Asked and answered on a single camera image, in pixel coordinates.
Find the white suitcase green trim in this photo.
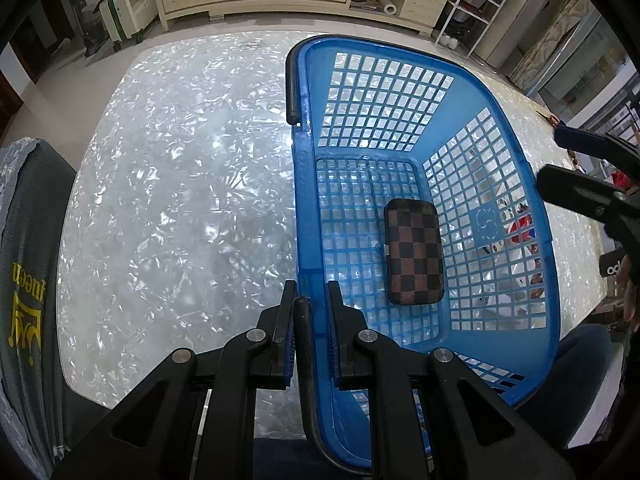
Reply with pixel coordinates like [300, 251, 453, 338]
[95, 0, 157, 53]

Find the dark floor fan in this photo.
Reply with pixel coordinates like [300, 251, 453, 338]
[69, 0, 107, 57]

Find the blue plastic mesh basket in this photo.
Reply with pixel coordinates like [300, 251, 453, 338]
[285, 35, 556, 477]

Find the white wire rack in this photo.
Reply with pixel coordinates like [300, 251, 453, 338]
[434, 0, 519, 57]

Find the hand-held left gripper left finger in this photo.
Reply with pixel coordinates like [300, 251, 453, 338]
[52, 281, 298, 480]

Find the person's leg in jeans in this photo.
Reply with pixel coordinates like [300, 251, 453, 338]
[517, 324, 627, 450]

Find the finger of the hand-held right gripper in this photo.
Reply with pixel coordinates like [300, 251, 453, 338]
[554, 122, 640, 162]
[537, 164, 640, 222]

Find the person's right hand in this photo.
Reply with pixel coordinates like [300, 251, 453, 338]
[622, 280, 640, 322]

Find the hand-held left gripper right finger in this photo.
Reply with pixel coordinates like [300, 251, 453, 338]
[326, 282, 577, 480]

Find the brown checkered case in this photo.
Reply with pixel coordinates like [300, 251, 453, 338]
[384, 198, 444, 306]

